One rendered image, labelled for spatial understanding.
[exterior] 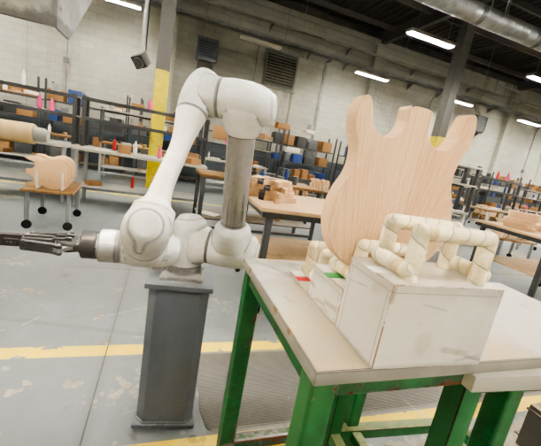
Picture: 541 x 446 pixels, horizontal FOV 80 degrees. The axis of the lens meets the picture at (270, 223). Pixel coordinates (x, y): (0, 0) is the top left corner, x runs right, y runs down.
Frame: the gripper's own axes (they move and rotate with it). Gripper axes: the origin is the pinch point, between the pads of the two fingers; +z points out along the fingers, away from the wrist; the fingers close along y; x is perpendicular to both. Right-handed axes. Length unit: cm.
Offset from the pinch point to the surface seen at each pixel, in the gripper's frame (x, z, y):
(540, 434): -82, -229, -10
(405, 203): 26, -90, -28
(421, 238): 22, -79, -48
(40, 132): 28.4, -15.1, -28.0
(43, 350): -98, 18, 95
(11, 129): 28.1, -11.5, -28.5
